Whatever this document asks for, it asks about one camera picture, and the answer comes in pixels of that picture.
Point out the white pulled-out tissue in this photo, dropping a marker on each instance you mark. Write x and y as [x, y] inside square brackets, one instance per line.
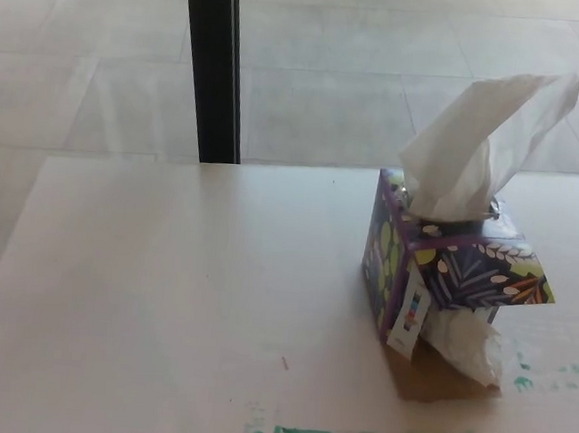
[476, 141]

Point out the purple floral tissue box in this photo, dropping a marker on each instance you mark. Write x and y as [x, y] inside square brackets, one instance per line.
[446, 269]

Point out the crumpled white tissues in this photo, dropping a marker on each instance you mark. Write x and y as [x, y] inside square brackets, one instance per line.
[465, 345]

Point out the black window frame post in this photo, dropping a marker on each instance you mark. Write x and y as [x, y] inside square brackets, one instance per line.
[213, 70]

